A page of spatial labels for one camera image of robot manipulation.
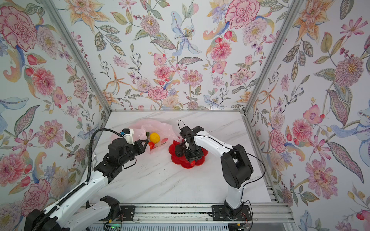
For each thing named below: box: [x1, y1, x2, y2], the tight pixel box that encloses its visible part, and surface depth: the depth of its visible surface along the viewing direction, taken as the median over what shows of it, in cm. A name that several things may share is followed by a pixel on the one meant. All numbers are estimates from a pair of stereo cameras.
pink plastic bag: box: [133, 118, 183, 154], surface depth 92 cm
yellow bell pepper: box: [149, 132, 161, 144], surface depth 100 cm
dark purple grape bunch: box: [175, 141, 186, 158], surface depth 95 cm
